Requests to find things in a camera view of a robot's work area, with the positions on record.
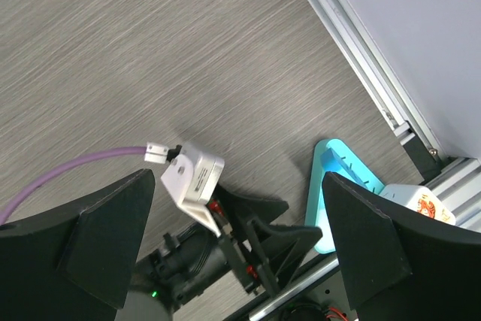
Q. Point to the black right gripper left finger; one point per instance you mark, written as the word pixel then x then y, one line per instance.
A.
pixel 75 261

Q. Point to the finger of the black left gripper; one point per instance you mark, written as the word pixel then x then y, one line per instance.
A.
pixel 277 251
pixel 238 208

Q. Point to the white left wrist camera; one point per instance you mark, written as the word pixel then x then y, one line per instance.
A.
pixel 190 180

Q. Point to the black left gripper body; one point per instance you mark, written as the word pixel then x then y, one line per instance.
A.
pixel 193 260

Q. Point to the white cube plug with sticker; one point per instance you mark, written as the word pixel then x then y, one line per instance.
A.
pixel 420 199

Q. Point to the blue plug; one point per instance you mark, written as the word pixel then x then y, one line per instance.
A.
pixel 332 162

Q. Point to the aluminium frame rail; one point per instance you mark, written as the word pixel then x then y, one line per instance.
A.
pixel 391 98

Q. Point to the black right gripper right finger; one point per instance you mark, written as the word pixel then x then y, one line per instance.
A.
pixel 397 264

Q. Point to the teal triangular power socket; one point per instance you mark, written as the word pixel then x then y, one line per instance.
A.
pixel 326 188

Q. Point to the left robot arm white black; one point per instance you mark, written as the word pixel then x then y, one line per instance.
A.
pixel 139 304

